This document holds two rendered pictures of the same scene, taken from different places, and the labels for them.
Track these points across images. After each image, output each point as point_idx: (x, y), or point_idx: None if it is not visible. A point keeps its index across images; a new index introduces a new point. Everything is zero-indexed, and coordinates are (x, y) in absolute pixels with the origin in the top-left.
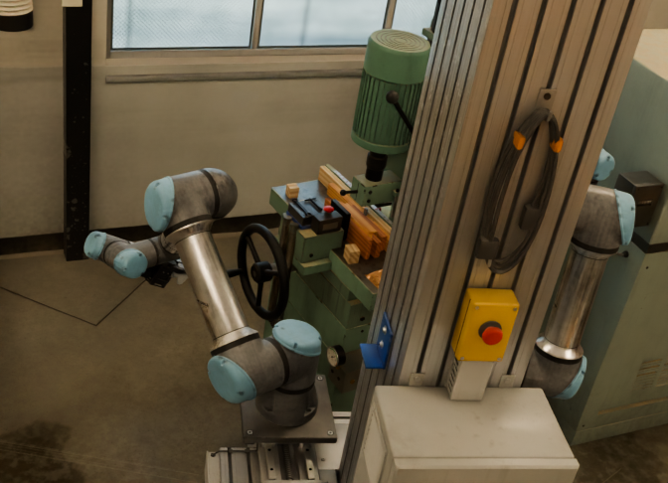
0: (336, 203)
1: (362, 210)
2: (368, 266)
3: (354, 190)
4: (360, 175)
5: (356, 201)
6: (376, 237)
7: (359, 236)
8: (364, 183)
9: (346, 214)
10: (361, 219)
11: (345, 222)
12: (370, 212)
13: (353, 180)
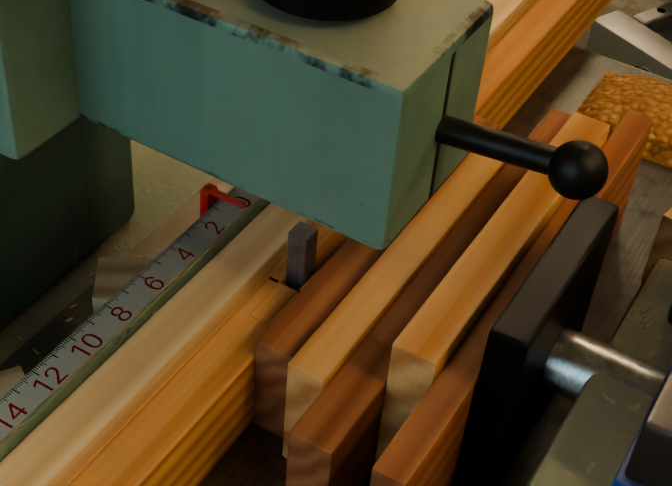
0: (548, 300)
1: (247, 304)
2: (660, 200)
3: (472, 125)
4: (349, 58)
5: (436, 188)
6: (534, 137)
7: (611, 196)
8: (450, 15)
9: (616, 211)
10: (430, 234)
11: (603, 257)
12: (275, 237)
13: (411, 113)
